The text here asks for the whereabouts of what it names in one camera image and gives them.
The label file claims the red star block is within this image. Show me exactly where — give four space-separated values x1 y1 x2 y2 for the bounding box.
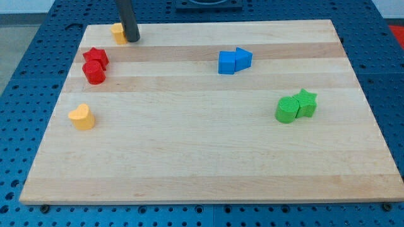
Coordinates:
83 47 109 71

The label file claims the green star block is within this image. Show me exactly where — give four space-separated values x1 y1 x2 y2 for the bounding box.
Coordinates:
292 88 317 118

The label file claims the wooden board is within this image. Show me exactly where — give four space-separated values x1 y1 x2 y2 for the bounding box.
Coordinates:
20 20 403 205

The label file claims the blue cube block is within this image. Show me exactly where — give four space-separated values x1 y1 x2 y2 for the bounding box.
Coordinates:
218 51 235 74

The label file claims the yellow heart block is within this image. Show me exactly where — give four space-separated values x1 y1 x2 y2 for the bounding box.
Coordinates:
68 103 95 131

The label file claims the blue triangle block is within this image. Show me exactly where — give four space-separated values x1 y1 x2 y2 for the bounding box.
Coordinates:
234 47 253 71

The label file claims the yellow block behind stick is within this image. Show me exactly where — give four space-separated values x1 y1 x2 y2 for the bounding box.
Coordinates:
110 23 128 45

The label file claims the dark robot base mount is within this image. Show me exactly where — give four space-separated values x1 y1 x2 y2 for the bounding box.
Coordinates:
174 0 243 11

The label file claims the red cylinder block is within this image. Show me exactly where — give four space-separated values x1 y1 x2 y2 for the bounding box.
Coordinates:
82 61 106 84

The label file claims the green cylinder block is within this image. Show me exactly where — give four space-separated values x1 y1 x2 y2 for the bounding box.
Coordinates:
275 96 300 124

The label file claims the grey cylindrical robot arm stick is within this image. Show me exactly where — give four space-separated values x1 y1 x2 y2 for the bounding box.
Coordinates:
116 0 140 42

